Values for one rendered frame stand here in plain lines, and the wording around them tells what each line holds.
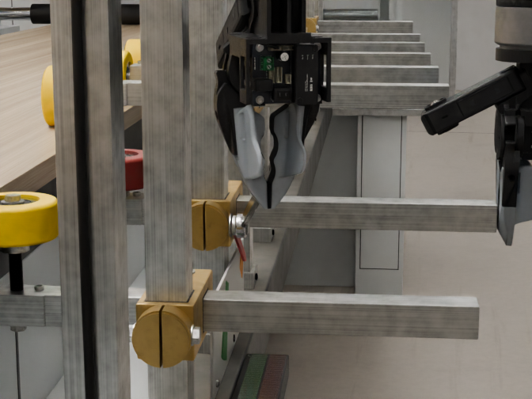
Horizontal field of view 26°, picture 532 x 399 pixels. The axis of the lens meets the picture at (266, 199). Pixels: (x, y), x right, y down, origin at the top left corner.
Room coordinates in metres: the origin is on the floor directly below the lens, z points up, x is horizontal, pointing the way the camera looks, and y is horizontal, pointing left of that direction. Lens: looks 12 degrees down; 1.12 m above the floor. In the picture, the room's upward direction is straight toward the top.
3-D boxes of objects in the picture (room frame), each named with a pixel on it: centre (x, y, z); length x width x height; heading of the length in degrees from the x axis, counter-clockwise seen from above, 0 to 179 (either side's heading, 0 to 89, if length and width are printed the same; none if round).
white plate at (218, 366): (1.17, 0.04, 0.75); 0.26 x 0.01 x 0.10; 175
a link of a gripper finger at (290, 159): (0.96, -0.02, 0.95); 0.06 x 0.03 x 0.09; 15
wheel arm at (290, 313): (0.99, 0.03, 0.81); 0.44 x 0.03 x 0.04; 85
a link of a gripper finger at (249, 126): (0.96, 0.01, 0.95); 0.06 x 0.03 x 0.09; 15
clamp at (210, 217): (1.23, 0.06, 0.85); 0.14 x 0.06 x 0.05; 175
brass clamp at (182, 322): (0.98, 0.08, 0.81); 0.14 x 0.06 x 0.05; 175
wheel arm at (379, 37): (2.48, -0.15, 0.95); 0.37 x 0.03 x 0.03; 85
